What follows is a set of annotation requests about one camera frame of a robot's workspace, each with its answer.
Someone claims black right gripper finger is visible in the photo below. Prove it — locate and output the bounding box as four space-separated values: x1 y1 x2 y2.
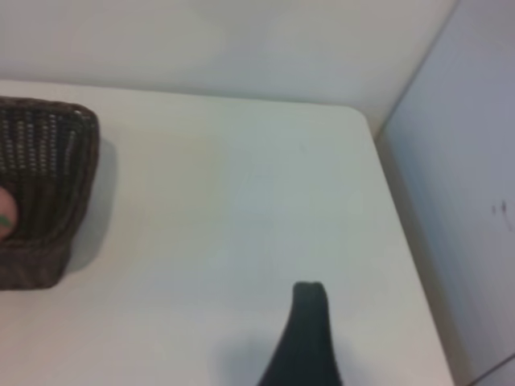
256 281 346 386

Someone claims pink peach with green leaf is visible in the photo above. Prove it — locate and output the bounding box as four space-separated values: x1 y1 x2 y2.
0 186 19 243

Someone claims dark brown wicker basket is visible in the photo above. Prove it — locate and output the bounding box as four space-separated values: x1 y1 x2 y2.
0 96 101 291

